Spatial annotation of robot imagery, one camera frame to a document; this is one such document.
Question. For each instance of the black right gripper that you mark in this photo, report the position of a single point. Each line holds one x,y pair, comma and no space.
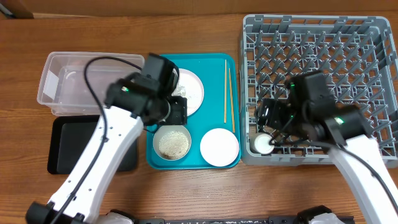
270,117

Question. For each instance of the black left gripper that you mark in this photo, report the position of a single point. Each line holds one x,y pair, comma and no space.
180,111

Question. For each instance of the grey bowl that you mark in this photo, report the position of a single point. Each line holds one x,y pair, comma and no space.
165,129

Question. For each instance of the white cup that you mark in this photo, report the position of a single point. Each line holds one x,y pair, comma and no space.
260,143

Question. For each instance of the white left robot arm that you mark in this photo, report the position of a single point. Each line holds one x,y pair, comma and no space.
131,104

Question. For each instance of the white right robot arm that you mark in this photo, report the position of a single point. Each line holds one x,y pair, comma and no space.
310,116

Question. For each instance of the scattered rice grains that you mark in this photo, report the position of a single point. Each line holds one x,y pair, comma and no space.
174,145

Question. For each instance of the large white plate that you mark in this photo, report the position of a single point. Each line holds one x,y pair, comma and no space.
190,87

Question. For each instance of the right wooden chopstick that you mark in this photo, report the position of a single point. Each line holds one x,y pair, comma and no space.
231,101

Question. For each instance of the small white plate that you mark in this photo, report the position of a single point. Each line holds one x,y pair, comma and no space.
219,147

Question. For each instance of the teal plastic tray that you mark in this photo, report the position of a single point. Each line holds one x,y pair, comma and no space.
210,70

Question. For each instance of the grey dish rack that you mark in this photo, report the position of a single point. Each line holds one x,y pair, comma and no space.
358,56

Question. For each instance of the black tray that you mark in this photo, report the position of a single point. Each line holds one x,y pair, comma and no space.
70,135

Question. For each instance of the clear plastic bin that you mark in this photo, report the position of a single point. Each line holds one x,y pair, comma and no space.
62,86

